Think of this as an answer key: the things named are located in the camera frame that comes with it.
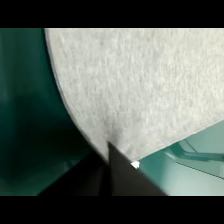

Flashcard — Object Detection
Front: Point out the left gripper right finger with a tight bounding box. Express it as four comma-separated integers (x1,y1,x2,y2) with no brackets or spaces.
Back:
107,140,167,197

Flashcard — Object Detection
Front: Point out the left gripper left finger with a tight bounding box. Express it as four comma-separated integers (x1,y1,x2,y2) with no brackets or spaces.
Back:
38,150,110,197

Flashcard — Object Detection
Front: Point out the grey garment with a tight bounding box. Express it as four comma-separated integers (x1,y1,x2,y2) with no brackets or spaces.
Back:
44,28,224,164

